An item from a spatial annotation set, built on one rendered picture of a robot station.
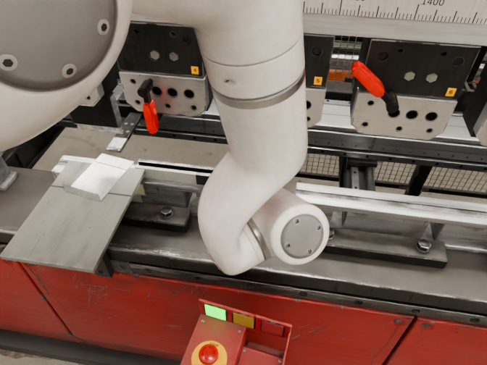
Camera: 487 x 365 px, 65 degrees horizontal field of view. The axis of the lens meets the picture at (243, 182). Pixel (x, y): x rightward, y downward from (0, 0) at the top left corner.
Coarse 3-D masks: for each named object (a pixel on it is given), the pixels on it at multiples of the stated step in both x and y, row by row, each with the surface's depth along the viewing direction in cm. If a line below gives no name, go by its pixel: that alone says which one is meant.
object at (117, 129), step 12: (84, 108) 77; (96, 108) 77; (108, 108) 76; (72, 120) 80; (84, 120) 79; (96, 120) 79; (108, 120) 78; (120, 120) 80; (108, 132) 82; (120, 132) 81
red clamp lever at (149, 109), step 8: (144, 80) 64; (152, 80) 66; (144, 88) 63; (144, 96) 63; (144, 104) 65; (152, 104) 66; (144, 112) 66; (152, 112) 66; (152, 120) 67; (152, 128) 68
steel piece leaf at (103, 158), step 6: (102, 156) 88; (108, 156) 88; (114, 156) 88; (102, 162) 87; (108, 162) 87; (114, 162) 87; (120, 162) 87; (126, 162) 87; (132, 162) 87; (120, 168) 86; (126, 168) 85
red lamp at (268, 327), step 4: (264, 324) 79; (268, 324) 78; (272, 324) 78; (264, 328) 80; (268, 328) 79; (272, 328) 79; (276, 328) 78; (280, 328) 78; (268, 332) 81; (272, 332) 80; (276, 332) 80; (280, 332) 79; (280, 336) 80
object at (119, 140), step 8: (120, 96) 100; (120, 104) 100; (128, 104) 100; (120, 112) 101; (128, 112) 100; (136, 112) 100; (128, 120) 98; (136, 120) 98; (128, 128) 95; (120, 136) 93; (128, 136) 93; (112, 144) 91; (120, 144) 91; (120, 152) 90
